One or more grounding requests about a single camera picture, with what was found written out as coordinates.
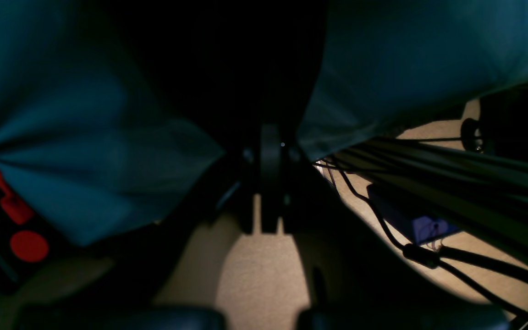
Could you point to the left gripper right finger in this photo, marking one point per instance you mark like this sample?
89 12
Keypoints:
355 281

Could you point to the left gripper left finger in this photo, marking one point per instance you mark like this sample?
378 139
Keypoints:
168 276

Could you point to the black t-shirt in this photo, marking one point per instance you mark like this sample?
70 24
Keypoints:
243 72

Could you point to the orange black clamp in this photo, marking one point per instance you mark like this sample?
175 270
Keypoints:
27 241

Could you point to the light blue table cloth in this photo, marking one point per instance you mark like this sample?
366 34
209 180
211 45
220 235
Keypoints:
85 142

